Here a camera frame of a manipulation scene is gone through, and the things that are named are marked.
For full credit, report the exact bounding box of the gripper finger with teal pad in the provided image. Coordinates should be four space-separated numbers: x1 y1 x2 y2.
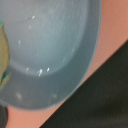
0 21 10 90

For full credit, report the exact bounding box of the small grey frying pan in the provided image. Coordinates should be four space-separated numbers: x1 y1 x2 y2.
0 0 101 110

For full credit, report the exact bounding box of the brown toy stove board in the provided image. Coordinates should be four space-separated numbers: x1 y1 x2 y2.
5 0 128 128

